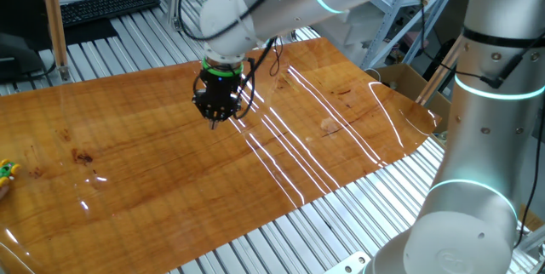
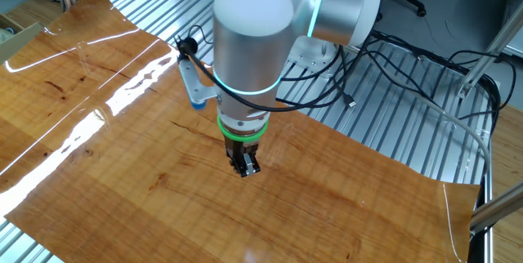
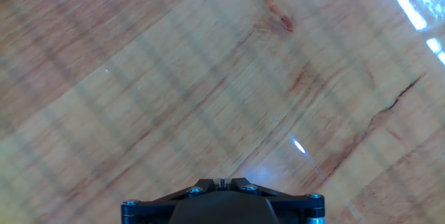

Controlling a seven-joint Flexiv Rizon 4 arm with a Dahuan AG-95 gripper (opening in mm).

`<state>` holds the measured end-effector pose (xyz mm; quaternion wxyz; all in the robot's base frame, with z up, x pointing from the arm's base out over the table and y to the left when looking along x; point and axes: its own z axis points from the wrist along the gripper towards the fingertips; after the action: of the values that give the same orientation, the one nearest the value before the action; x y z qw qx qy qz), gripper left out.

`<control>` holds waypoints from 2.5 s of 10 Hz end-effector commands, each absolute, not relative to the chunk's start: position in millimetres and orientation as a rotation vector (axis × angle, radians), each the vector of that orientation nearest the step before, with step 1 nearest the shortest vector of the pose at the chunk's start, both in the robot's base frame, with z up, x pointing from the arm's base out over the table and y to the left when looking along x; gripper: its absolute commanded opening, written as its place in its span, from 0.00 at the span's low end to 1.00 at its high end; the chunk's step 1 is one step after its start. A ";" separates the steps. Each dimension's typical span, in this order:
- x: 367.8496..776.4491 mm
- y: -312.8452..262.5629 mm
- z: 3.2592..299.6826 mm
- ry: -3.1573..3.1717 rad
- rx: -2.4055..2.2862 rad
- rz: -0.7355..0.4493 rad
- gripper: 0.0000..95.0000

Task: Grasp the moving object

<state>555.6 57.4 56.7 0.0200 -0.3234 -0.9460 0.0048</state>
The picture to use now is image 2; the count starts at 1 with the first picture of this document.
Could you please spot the glossy wood-grain mat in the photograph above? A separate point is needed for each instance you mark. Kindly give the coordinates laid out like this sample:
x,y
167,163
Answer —
x,y
122,173

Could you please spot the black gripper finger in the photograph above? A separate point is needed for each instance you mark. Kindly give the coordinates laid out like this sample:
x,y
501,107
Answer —
x,y
238,165
252,164

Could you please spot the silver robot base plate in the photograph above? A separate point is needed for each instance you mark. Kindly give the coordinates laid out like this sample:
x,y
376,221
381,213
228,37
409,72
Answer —
x,y
312,56

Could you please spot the round metal pole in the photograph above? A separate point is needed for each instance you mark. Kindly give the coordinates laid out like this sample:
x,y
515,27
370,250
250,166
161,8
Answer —
x,y
498,208

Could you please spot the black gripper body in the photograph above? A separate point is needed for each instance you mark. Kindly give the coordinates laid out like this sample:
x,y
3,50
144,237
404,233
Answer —
x,y
241,145

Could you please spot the slanted aluminium profile post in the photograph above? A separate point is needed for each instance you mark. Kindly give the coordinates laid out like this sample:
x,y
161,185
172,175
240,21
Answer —
x,y
486,56

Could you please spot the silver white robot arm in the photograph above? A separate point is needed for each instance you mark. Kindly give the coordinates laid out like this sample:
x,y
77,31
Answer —
x,y
253,42

